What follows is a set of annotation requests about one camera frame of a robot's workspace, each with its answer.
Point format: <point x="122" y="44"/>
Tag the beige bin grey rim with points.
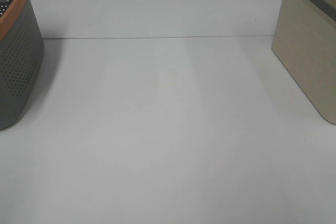
<point x="304" y="42"/>

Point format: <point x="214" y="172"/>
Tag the grey perforated basket orange rim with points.
<point x="22" y="50"/>

